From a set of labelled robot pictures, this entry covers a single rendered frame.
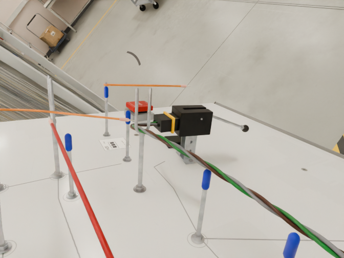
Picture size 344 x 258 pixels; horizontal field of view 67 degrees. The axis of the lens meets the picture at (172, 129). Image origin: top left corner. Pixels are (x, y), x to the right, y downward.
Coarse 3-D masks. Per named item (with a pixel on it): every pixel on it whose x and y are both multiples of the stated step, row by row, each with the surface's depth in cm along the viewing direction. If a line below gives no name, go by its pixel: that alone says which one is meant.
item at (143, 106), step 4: (128, 104) 62; (132, 104) 62; (140, 104) 62; (144, 104) 62; (128, 108) 62; (132, 108) 60; (140, 108) 60; (144, 108) 61; (152, 108) 62; (140, 112) 62; (144, 112) 62
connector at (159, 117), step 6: (156, 114) 42; (162, 114) 42; (174, 114) 42; (156, 120) 41; (162, 120) 39; (168, 120) 40; (156, 126) 41; (162, 126) 40; (168, 126) 40; (162, 132) 40
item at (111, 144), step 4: (100, 140) 50; (104, 140) 50; (108, 140) 50; (112, 140) 50; (116, 140) 50; (120, 140) 50; (124, 140) 50; (104, 144) 48; (108, 144) 48; (112, 144) 48; (116, 144) 48; (120, 144) 49; (124, 144) 49; (104, 148) 46; (108, 148) 47; (112, 148) 47; (116, 148) 47; (120, 148) 47
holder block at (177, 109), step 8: (176, 112) 42; (184, 112) 40; (192, 112) 41; (200, 112) 41; (208, 112) 42; (184, 120) 40; (192, 120) 41; (200, 120) 42; (208, 120) 42; (184, 128) 41; (192, 128) 42; (200, 128) 42; (208, 128) 43; (184, 136) 42
